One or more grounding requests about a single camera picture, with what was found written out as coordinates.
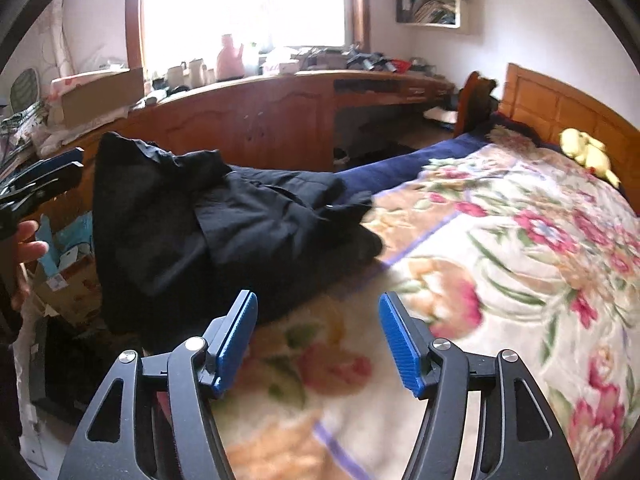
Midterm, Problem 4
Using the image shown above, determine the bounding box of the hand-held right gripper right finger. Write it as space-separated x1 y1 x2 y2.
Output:
378 290 582 480

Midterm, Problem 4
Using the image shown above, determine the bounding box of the black folded garment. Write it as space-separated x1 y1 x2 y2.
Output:
92 131 261 353

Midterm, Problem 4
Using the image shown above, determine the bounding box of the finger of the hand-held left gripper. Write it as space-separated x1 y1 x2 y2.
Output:
0 147 85 183
0 161 85 212

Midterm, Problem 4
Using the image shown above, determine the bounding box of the brown cardboard box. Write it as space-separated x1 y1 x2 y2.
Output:
59 67 146 129

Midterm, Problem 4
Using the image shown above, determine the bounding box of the wooden headboard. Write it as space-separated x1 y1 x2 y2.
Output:
501 62 640 191

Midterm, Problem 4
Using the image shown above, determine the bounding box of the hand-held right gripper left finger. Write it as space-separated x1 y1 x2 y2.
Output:
59 289 260 480

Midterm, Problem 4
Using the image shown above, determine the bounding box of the wooden chair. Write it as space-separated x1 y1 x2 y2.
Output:
452 71 501 139

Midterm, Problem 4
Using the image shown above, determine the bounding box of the window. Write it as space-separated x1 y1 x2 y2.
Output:
126 0 370 73

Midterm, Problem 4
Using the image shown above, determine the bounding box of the wooden desk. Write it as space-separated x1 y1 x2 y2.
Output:
47 66 457 203

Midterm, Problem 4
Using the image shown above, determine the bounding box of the printed cardboard box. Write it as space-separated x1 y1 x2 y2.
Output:
29 210 103 328

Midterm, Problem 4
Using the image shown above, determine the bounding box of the floral blanket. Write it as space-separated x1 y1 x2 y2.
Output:
145 140 640 480

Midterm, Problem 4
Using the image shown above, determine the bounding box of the pink thermos jug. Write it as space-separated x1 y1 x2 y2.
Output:
215 33 245 81

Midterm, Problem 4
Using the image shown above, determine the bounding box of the yellow plush toy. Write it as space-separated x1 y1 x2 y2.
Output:
558 128 624 187

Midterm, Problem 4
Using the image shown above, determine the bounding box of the person's left hand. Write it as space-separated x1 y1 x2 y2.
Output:
10 219 51 312

